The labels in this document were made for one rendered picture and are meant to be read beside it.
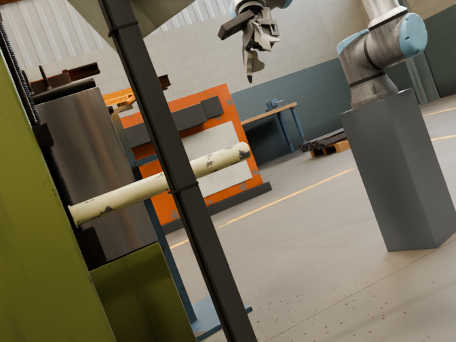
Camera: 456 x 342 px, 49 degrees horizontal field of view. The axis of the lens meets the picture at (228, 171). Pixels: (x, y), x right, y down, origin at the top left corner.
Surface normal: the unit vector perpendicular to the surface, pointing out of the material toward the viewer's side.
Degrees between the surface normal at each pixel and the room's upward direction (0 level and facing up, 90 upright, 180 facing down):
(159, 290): 90
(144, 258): 90
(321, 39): 90
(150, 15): 120
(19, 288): 90
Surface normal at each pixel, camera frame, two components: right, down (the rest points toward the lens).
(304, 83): 0.32, -0.07
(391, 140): -0.72, 0.30
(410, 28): 0.61, -0.09
